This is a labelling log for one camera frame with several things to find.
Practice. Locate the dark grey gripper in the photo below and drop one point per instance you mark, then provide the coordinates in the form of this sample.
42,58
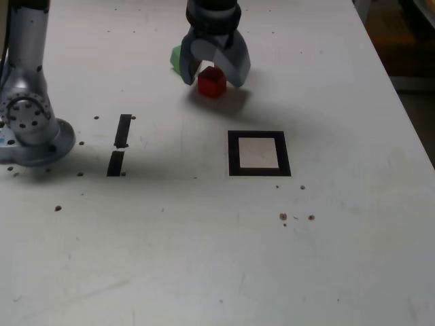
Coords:
214,37

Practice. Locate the red cube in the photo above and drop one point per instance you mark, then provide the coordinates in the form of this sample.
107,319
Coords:
212,85

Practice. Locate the green cube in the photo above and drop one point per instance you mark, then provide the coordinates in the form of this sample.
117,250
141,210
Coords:
176,59

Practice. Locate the black tape square outline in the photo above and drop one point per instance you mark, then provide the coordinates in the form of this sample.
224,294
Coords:
234,153

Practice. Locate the black tape strip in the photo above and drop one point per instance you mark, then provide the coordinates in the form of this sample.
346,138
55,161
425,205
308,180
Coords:
122,132

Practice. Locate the grey metal bar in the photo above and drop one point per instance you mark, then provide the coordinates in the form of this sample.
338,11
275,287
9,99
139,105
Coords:
414,83

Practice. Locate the grey metal post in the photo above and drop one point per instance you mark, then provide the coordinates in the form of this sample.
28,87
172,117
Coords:
363,8

